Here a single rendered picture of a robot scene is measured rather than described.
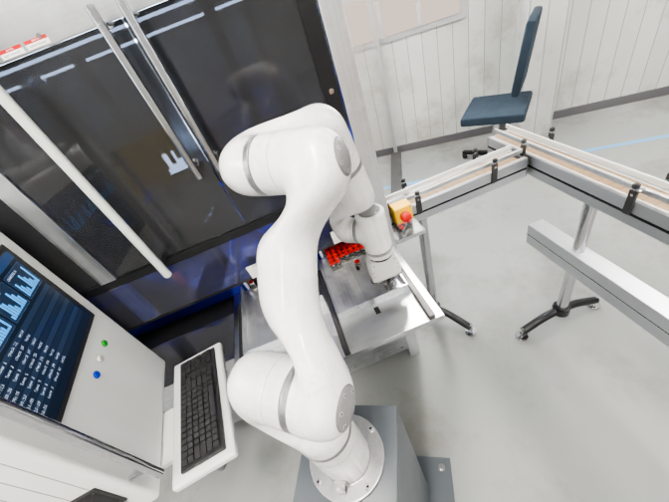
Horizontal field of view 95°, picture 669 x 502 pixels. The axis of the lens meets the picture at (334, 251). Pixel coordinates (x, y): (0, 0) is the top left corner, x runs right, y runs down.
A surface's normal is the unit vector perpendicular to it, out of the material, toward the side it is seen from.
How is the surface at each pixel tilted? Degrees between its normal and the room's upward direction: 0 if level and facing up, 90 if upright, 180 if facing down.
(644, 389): 0
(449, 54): 90
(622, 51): 90
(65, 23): 90
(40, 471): 90
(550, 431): 0
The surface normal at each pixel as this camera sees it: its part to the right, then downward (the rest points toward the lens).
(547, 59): -0.14, 0.68
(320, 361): 0.59, -0.40
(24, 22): 0.26, 0.57
